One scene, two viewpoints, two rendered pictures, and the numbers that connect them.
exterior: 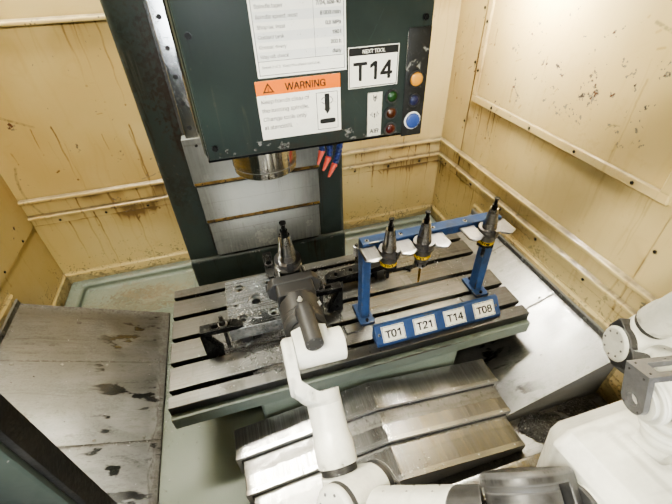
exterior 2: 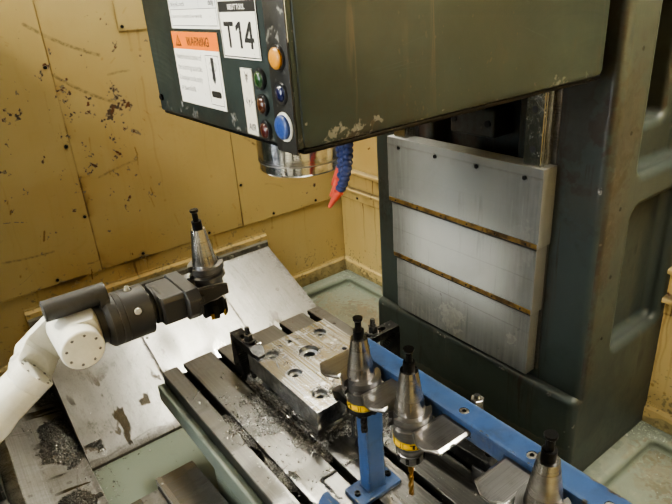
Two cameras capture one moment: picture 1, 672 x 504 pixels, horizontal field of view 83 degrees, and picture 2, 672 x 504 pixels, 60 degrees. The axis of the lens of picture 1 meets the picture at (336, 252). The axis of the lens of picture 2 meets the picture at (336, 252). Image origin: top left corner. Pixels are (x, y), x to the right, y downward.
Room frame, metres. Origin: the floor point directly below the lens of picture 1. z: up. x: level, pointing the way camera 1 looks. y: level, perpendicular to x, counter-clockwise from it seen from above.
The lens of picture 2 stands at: (0.58, -0.85, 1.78)
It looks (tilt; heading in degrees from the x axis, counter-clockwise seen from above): 25 degrees down; 70
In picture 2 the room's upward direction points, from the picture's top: 4 degrees counter-clockwise
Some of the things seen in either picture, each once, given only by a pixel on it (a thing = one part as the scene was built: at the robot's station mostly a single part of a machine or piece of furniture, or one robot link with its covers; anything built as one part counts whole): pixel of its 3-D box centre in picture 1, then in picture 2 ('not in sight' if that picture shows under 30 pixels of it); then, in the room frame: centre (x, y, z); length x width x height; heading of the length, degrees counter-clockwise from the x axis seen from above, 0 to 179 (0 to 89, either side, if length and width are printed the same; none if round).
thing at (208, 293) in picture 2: not in sight; (212, 293); (0.69, 0.08, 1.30); 0.06 x 0.02 x 0.03; 15
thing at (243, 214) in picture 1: (261, 192); (459, 248); (1.33, 0.29, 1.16); 0.48 x 0.05 x 0.51; 105
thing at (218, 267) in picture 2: (287, 261); (206, 269); (0.69, 0.11, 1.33); 0.06 x 0.06 x 0.03
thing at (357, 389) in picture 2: (389, 251); (361, 380); (0.87, -0.16, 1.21); 0.06 x 0.06 x 0.03
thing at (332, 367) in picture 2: (371, 255); (340, 365); (0.85, -0.10, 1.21); 0.07 x 0.05 x 0.01; 15
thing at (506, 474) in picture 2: (472, 233); (503, 483); (0.94, -0.42, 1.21); 0.07 x 0.05 x 0.01; 15
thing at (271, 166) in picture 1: (262, 144); (298, 134); (0.90, 0.17, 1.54); 0.16 x 0.16 x 0.12
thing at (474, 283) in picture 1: (482, 256); not in sight; (1.02, -0.51, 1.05); 0.10 x 0.05 x 0.30; 15
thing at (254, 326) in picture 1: (270, 300); (321, 368); (0.93, 0.23, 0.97); 0.29 x 0.23 x 0.05; 105
